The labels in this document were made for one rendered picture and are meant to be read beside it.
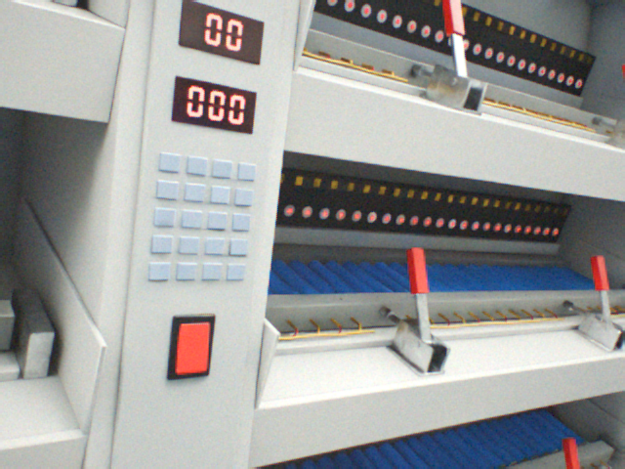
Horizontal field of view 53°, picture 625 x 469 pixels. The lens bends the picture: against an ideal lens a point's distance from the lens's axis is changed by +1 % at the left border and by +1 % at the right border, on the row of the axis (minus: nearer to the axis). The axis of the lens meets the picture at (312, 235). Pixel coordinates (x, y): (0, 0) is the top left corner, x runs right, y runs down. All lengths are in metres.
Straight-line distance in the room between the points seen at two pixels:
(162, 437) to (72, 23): 0.20
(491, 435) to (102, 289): 0.58
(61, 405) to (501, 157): 0.34
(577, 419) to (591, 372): 0.29
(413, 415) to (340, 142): 0.21
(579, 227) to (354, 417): 0.56
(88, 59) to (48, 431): 0.18
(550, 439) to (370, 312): 0.41
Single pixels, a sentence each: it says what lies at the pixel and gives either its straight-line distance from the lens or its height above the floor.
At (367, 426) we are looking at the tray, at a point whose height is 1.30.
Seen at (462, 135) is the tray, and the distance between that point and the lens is 0.46.
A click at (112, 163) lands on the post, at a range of 0.31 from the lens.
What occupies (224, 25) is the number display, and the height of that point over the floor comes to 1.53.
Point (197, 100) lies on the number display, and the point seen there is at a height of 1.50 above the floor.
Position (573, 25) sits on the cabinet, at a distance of 0.94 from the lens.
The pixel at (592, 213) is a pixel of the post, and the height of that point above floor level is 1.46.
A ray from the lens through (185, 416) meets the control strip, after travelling 0.35.
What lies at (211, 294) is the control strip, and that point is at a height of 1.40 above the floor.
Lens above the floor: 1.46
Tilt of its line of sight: 5 degrees down
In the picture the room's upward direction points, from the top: 7 degrees clockwise
